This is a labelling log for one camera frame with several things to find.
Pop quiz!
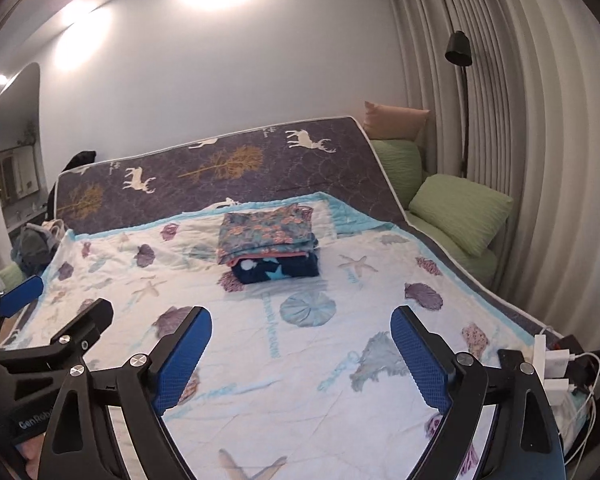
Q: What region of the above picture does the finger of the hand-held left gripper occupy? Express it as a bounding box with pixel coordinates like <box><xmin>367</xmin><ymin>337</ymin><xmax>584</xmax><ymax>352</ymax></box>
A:
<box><xmin>0</xmin><ymin>275</ymin><xmax>45</xmax><ymax>318</ymax></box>
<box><xmin>0</xmin><ymin>298</ymin><xmax>115</xmax><ymax>376</ymax></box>

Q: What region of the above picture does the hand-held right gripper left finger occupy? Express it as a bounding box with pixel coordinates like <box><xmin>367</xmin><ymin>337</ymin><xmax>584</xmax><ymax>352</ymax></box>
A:
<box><xmin>42</xmin><ymin>305</ymin><xmax>213</xmax><ymax>480</ymax></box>

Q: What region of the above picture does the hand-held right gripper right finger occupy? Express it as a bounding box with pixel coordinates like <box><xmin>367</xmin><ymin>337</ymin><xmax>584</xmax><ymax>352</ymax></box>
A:
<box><xmin>390</xmin><ymin>305</ymin><xmax>566</xmax><ymax>480</ymax></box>

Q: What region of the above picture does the floral long-sleeve shirt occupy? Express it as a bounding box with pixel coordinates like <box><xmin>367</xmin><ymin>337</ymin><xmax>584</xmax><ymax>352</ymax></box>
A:
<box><xmin>217</xmin><ymin>203</ymin><xmax>321</xmax><ymax>266</ymax></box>

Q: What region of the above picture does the pile of unfolded clothes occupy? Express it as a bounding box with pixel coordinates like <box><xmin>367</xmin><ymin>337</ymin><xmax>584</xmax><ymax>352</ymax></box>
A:
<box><xmin>12</xmin><ymin>220</ymin><xmax>66</xmax><ymax>278</ymax></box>

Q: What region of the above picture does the white seashell print quilt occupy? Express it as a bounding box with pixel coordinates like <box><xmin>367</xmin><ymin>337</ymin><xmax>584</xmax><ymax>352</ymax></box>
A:
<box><xmin>0</xmin><ymin>192</ymin><xmax>596</xmax><ymax>480</ymax></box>

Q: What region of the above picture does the white power strip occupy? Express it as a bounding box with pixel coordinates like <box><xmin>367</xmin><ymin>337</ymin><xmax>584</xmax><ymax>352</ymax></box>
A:
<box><xmin>532</xmin><ymin>332</ymin><xmax>548</xmax><ymax>378</ymax></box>

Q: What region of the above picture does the folded navy star garment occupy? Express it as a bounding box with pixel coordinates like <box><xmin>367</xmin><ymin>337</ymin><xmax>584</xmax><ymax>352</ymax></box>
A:
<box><xmin>230</xmin><ymin>252</ymin><xmax>321</xmax><ymax>286</ymax></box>

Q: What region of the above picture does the folded pink garment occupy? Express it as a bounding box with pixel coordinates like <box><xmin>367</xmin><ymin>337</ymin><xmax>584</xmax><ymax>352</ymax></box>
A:
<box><xmin>235</xmin><ymin>255</ymin><xmax>311</xmax><ymax>267</ymax></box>

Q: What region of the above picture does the black garment behind mattress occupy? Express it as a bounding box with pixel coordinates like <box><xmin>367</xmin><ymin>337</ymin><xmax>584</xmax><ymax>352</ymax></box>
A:
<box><xmin>62</xmin><ymin>150</ymin><xmax>98</xmax><ymax>173</ymax></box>

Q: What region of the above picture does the large green pillow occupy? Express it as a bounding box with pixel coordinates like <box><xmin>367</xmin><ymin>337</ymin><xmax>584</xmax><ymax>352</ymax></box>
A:
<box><xmin>409</xmin><ymin>174</ymin><xmax>515</xmax><ymax>258</ymax></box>

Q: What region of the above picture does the purple deer print mattress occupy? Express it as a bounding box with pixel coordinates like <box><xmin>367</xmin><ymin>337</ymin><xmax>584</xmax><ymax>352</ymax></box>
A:
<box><xmin>55</xmin><ymin>116</ymin><xmax>411</xmax><ymax>236</ymax></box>

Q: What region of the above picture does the peach pillow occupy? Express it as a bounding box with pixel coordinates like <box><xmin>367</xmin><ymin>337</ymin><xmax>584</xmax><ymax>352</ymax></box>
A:
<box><xmin>362</xmin><ymin>101</ymin><xmax>431</xmax><ymax>141</ymax></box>

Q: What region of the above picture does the beige pleated curtain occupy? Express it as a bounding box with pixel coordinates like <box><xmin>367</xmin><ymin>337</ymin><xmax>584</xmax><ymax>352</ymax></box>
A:
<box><xmin>380</xmin><ymin>0</ymin><xmax>600</xmax><ymax>351</ymax></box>

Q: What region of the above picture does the black floor lamp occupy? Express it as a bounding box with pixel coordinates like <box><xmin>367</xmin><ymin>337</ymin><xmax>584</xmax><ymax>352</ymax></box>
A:
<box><xmin>444</xmin><ymin>30</ymin><xmax>476</xmax><ymax>178</ymax></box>

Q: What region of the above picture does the wall mirror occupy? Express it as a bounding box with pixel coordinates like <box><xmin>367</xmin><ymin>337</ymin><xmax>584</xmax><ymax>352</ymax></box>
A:
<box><xmin>0</xmin><ymin>145</ymin><xmax>38</xmax><ymax>201</ymax></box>

